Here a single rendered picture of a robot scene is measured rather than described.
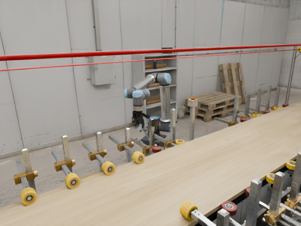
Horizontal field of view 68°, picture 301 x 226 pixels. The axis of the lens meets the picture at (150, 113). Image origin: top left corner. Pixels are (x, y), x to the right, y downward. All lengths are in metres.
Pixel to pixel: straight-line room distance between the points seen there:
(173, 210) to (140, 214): 0.18
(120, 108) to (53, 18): 2.06
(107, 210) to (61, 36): 3.39
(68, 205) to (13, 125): 3.02
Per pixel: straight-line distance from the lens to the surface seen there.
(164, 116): 2.68
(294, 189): 1.65
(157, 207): 1.34
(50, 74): 4.24
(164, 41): 5.29
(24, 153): 1.65
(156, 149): 1.93
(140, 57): 4.48
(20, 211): 1.51
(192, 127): 2.35
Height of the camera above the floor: 1.76
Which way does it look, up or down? 17 degrees down
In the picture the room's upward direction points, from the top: 1 degrees counter-clockwise
